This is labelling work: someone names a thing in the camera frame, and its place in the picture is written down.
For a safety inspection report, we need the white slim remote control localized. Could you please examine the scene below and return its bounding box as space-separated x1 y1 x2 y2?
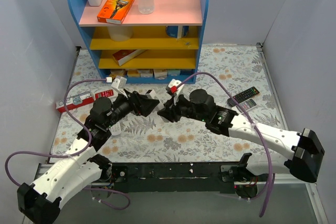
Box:
145 89 156 99

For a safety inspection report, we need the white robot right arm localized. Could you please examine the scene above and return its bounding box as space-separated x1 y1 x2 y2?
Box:
158 89 325 183

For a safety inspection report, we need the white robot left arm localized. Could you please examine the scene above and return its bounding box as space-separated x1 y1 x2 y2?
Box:
17 91 160 223

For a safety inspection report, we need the red white calculator remote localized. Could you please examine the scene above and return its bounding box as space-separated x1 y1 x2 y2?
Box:
94 89 116 102

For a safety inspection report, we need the white remote on table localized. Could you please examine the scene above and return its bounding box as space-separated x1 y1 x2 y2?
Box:
110 122 121 136

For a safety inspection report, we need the grey ac remote control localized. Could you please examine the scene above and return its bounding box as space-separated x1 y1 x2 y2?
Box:
236 99 257 112

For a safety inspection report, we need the black tv remote control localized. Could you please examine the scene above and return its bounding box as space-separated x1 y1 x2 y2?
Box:
233 87 260 103

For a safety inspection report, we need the red white box on shelf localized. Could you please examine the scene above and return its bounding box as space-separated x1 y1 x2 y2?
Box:
112 49 145 66

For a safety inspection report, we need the red white toothpaste box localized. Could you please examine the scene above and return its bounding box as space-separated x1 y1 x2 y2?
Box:
56 91 95 113

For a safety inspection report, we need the blue wooden shelf unit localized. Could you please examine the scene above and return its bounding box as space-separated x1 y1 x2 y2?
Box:
67 0 209 83

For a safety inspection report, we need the white cup on shelf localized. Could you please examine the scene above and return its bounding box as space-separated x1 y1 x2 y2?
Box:
108 26 133 42

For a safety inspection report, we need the blue white can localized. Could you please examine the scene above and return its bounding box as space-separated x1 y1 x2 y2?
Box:
165 26 189 39

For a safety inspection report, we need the orange razor box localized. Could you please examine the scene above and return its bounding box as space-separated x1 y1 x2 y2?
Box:
97 0 134 25

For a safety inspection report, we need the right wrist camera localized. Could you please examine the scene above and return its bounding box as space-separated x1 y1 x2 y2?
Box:
166 79 184 104

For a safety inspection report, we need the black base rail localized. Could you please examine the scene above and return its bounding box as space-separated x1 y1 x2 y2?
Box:
90 153 268 195

